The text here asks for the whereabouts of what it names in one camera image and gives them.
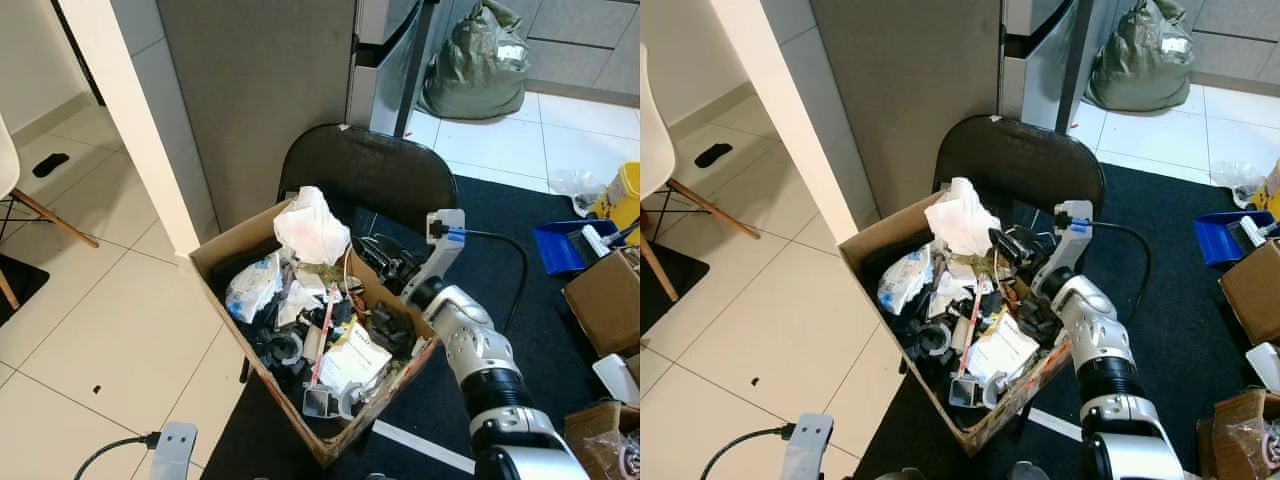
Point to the black round chair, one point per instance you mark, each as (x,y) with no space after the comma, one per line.
(370,165)
(1020,155)

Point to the yellow container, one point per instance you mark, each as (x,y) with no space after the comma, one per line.
(625,190)
(1273,188)

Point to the white crumpled plastic bag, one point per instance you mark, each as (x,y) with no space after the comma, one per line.
(962,218)
(312,228)

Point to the white printed paper box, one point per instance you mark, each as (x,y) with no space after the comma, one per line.
(358,360)
(1005,350)

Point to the small grey box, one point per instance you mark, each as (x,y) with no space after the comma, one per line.
(320,403)
(966,392)

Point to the black tape roll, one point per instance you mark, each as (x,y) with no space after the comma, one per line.
(282,350)
(935,340)

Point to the cardboard rubbish box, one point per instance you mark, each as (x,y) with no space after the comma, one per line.
(225,255)
(870,245)

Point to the black carpet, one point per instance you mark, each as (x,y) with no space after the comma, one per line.
(1170,300)
(500,205)

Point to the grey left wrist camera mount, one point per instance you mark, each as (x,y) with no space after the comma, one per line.
(808,445)
(175,450)

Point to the white blue plastic bag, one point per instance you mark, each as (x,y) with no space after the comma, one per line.
(905,278)
(252,285)

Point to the white tape strip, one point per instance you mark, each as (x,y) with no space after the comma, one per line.
(1050,424)
(420,447)

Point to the small black mat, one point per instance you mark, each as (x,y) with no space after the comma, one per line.
(18,285)
(680,275)

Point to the open brown cardboard box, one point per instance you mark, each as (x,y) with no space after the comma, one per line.
(1240,440)
(600,445)

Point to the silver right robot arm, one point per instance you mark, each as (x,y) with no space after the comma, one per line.
(1110,350)
(485,360)

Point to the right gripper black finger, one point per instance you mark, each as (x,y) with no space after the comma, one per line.
(380,274)
(375,247)
(1004,239)
(1008,264)

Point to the closed brown cardboard box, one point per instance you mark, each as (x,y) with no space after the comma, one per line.
(605,305)
(1255,295)

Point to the stainless steel fridge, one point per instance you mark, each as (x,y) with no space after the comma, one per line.
(1045,50)
(385,60)

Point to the white chair with wooden legs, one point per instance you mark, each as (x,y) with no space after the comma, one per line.
(8,165)
(652,140)

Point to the clear plastic bag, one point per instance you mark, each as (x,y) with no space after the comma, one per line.
(572,190)
(1235,182)

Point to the green garbage bag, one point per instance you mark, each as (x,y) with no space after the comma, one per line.
(1142,55)
(478,65)

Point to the white plastic object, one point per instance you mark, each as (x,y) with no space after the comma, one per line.
(1265,365)
(620,378)

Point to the blue dustpan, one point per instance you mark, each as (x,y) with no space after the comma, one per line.
(1218,238)
(560,248)

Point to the black slipper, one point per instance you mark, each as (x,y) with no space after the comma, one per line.
(714,155)
(50,165)

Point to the red white striped straw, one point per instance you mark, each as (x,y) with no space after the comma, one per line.
(971,328)
(325,335)

